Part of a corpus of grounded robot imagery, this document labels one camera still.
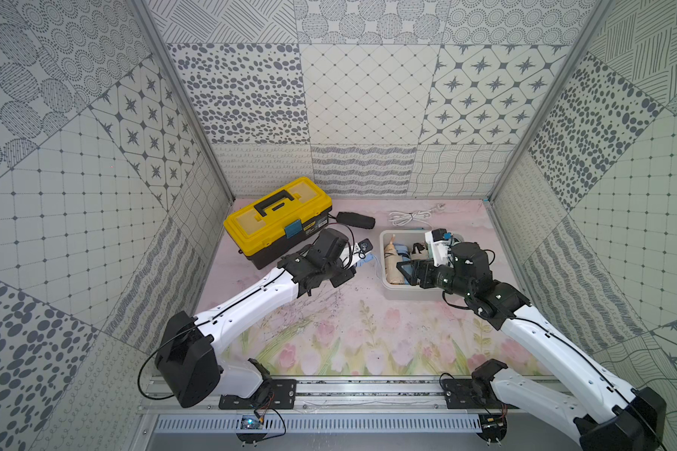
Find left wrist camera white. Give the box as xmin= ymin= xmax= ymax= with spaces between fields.
xmin=344 ymin=239 xmax=373 ymax=267

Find white plastic storage box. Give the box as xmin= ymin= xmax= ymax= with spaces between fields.
xmin=380 ymin=229 xmax=468 ymax=302

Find beige umbrella black stripes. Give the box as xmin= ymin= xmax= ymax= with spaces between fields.
xmin=384 ymin=236 xmax=405 ymax=285

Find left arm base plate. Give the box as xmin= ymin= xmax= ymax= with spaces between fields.
xmin=219 ymin=379 xmax=297 ymax=411

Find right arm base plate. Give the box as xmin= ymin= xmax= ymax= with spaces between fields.
xmin=439 ymin=374 xmax=515 ymax=411

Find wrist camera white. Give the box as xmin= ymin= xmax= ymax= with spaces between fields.
xmin=344 ymin=239 xmax=373 ymax=267
xmin=425 ymin=229 xmax=452 ymax=267

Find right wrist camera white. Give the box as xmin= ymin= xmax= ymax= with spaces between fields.
xmin=425 ymin=229 xmax=452 ymax=267

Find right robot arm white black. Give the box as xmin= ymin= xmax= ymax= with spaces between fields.
xmin=393 ymin=241 xmax=667 ymax=450

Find yellow black toolbox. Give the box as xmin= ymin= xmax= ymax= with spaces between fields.
xmin=224 ymin=177 xmax=333 ymax=270

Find periwinkle blue umbrella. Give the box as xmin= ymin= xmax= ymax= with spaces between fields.
xmin=352 ymin=253 xmax=377 ymax=268

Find white slotted cable duct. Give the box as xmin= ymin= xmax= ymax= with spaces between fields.
xmin=154 ymin=413 xmax=481 ymax=434

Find aluminium mounting rail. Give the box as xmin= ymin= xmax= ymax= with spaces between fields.
xmin=136 ymin=374 xmax=604 ymax=416

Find white coiled cable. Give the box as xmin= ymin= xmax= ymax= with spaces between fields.
xmin=386 ymin=204 xmax=447 ymax=227

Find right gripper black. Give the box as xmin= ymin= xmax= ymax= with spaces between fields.
xmin=396 ymin=259 xmax=473 ymax=300

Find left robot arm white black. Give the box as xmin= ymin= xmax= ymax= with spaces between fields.
xmin=152 ymin=229 xmax=373 ymax=408

